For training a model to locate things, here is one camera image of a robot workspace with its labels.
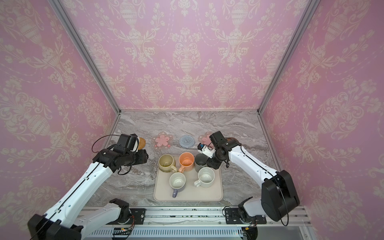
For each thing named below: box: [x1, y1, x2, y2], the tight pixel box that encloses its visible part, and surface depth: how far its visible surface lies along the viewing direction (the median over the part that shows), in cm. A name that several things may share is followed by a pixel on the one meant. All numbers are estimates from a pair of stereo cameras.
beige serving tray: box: [153, 168, 224, 202], surface depth 83 cm
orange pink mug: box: [178, 152, 195, 173], surface depth 87 cm
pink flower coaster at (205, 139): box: [198, 131, 215, 149], surface depth 105 cm
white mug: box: [193, 167, 215, 188], surface depth 82 cm
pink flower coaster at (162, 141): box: [151, 131, 174, 150], surface depth 105 cm
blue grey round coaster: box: [179, 134, 196, 149], surface depth 105 cm
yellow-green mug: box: [158, 154, 178, 173], surface depth 85 cm
